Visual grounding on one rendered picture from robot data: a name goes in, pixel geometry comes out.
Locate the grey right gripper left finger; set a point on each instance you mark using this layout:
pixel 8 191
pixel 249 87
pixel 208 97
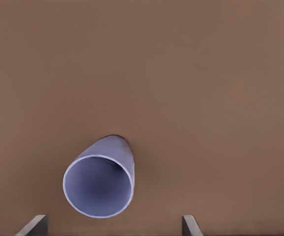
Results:
pixel 34 226

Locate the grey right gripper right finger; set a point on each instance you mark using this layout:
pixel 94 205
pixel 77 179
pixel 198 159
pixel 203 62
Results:
pixel 190 226

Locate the lavender blue cup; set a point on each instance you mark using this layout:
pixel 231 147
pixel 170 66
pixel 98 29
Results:
pixel 100 182

